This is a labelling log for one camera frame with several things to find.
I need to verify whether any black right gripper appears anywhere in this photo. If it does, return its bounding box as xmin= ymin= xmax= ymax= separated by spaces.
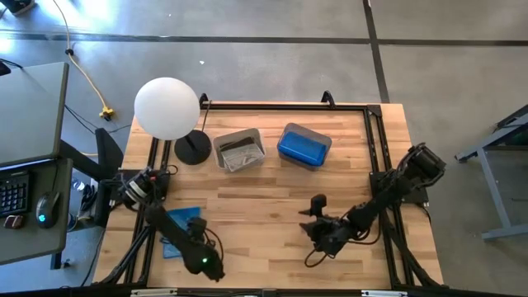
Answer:
xmin=298 ymin=193 xmax=352 ymax=257

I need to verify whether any white tape strip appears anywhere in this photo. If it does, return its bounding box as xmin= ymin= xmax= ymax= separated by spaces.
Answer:
xmin=130 ymin=288 xmax=178 ymax=297
xmin=361 ymin=290 xmax=408 ymax=297

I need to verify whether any light grey plastic bin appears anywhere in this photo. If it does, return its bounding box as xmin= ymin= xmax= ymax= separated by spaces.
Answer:
xmin=212 ymin=126 xmax=267 ymax=173

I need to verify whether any black lamp stand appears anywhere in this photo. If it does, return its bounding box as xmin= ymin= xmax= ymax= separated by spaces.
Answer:
xmin=173 ymin=129 xmax=213 ymax=166

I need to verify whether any dark grey plastic bin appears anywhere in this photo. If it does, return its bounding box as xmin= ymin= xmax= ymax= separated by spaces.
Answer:
xmin=276 ymin=121 xmax=333 ymax=172

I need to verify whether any black desk leg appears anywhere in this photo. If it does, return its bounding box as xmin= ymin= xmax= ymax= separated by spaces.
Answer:
xmin=59 ymin=126 xmax=125 ymax=182

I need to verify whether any white globe lamp shade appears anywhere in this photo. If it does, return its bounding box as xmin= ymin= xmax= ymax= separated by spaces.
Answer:
xmin=134 ymin=77 xmax=202 ymax=141

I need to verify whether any black computer mouse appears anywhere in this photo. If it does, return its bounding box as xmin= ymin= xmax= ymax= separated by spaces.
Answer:
xmin=35 ymin=191 xmax=61 ymax=229

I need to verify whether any dark grey desk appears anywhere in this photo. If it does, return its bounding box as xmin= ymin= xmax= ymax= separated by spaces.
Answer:
xmin=0 ymin=158 xmax=73 ymax=266

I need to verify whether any small brown object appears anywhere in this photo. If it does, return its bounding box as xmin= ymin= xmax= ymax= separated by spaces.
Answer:
xmin=2 ymin=214 xmax=25 ymax=230

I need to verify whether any black keyboard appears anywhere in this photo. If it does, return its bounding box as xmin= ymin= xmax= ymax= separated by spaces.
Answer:
xmin=0 ymin=169 xmax=31 ymax=219

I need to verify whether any grey raised desk surface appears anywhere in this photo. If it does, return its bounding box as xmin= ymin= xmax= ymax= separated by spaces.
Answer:
xmin=0 ymin=61 xmax=70 ymax=168

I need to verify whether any dark flat floor object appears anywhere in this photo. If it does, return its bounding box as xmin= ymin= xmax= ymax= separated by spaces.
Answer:
xmin=2 ymin=0 xmax=37 ymax=16

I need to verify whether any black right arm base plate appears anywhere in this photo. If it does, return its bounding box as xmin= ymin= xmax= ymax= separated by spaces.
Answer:
xmin=369 ymin=171 xmax=430 ymax=206

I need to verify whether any thin black lamp cord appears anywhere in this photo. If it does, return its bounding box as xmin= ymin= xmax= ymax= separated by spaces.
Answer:
xmin=200 ymin=100 xmax=212 ymax=133

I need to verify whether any black aluminium table frame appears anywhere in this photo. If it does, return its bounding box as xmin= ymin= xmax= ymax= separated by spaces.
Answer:
xmin=93 ymin=101 xmax=446 ymax=290

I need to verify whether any yellow extension cable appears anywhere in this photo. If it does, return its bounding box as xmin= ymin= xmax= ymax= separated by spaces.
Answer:
xmin=51 ymin=0 xmax=117 ymax=122

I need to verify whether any thin black floor cable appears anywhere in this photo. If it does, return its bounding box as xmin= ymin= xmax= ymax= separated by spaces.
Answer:
xmin=64 ymin=103 xmax=133 ymax=135

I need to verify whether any grey metal table frame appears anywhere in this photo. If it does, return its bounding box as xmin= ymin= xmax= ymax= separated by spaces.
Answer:
xmin=455 ymin=102 xmax=528 ymax=243

